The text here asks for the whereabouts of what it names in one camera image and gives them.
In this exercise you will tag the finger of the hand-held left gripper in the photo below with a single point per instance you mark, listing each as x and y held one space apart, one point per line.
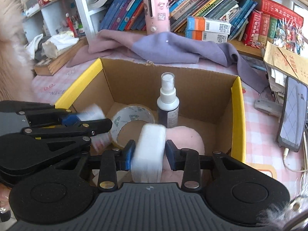
72 130
69 120

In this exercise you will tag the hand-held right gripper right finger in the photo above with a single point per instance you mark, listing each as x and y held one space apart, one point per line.
171 154

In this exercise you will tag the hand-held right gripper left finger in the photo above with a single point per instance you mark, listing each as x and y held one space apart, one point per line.
130 154

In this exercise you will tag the cream rectangular block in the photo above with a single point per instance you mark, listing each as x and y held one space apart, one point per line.
149 149

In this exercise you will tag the packing tape roll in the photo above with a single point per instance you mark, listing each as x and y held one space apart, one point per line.
120 122

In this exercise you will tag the dark spray bottle white cap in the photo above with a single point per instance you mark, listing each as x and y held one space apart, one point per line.
168 110

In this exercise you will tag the yellow cardboard box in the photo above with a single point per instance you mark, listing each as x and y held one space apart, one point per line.
199 89

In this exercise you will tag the person's left forearm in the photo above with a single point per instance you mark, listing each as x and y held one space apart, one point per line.
12 41

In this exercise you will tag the wooden chess box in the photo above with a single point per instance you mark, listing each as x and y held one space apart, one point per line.
55 65

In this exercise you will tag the beige tissue box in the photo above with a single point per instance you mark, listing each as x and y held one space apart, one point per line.
57 45

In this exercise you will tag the white t-shirt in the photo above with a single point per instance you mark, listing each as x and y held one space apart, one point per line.
33 45

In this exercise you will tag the pink checked tablecloth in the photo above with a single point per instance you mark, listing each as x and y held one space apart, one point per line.
259 134

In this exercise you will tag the group of craft bottles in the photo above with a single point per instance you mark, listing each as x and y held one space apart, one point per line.
74 26

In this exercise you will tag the pink and purple cloth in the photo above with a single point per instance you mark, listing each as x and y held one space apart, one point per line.
168 48

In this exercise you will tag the white bookshelf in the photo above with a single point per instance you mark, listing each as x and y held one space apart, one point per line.
80 4

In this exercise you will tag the orange and blue carton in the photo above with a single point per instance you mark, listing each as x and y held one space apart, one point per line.
207 25
204 37

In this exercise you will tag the row of blue-spined books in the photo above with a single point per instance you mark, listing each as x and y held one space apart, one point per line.
125 12

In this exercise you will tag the smartphone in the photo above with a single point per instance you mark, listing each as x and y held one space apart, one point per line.
292 113

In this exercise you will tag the pink cylindrical device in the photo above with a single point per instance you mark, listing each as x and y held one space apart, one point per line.
156 14

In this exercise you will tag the brown paper envelope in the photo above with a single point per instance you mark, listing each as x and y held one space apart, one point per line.
286 60

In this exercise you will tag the thick red book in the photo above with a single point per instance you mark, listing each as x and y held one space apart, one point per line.
251 28

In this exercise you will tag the slim red book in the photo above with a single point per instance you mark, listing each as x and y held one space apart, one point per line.
264 30

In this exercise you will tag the green-spined book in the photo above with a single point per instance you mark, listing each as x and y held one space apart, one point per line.
272 31

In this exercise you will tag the large red flat book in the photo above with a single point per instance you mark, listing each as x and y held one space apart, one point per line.
279 10

